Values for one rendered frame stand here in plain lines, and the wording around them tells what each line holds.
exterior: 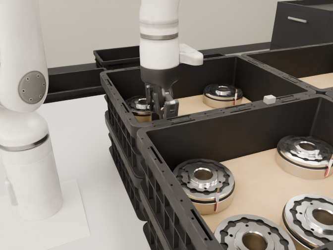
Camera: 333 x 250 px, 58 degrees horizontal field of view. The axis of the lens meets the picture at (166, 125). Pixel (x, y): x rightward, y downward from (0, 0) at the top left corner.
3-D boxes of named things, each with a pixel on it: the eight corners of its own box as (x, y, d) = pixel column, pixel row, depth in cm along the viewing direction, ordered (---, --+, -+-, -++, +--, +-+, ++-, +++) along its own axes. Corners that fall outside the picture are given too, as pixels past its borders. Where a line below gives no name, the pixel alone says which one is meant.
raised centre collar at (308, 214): (324, 239, 38) (326, 235, 38) (296, 213, 42) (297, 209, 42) (352, 226, 40) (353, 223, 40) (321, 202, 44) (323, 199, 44)
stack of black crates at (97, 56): (108, 124, 211) (101, 62, 189) (99, 107, 235) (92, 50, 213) (161, 114, 224) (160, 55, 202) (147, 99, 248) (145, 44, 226)
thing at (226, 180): (184, 207, 44) (184, 204, 43) (164, 166, 52) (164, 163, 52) (246, 193, 46) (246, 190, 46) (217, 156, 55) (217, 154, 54)
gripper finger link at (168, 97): (158, 88, 57) (157, 97, 59) (167, 104, 54) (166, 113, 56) (170, 86, 58) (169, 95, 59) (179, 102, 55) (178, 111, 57)
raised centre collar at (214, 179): (194, 189, 46) (194, 186, 46) (183, 170, 50) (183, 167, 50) (223, 183, 48) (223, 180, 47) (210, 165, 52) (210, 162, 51)
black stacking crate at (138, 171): (137, 185, 55) (134, 131, 49) (103, 115, 79) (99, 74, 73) (306, 141, 68) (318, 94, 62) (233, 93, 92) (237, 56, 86)
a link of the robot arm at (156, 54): (205, 65, 56) (207, 31, 53) (148, 73, 53) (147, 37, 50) (185, 52, 64) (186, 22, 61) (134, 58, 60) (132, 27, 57)
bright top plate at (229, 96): (218, 102, 75) (218, 100, 75) (196, 89, 83) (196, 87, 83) (249, 95, 79) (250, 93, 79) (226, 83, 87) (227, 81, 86)
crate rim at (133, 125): (134, 141, 50) (133, 128, 49) (99, 81, 74) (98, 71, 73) (317, 102, 63) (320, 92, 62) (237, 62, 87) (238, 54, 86)
